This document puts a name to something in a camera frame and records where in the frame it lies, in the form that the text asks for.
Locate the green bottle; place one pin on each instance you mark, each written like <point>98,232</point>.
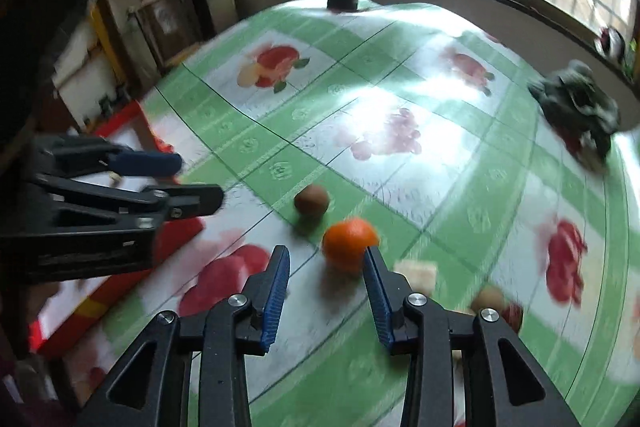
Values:
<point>633,57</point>

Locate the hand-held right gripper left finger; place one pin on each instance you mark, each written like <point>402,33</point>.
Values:
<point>276,297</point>

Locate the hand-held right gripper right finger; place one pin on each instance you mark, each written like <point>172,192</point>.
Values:
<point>380,302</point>

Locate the brown round fruit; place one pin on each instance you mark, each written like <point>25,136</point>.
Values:
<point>311,202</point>

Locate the orange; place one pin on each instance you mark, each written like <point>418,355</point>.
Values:
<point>347,242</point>

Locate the green fruit-print tablecloth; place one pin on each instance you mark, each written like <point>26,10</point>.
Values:
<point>450,187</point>

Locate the wooden stand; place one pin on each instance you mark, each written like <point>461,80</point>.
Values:
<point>160,19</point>

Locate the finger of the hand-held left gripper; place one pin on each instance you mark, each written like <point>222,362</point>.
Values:
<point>195,202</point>
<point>150,163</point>

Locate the dark green crumpled cloth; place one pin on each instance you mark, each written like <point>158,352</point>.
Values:
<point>575,102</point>

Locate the beige bread cube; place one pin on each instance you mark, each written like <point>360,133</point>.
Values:
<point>417,274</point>

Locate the red box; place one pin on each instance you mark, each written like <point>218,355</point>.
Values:
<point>175,237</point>

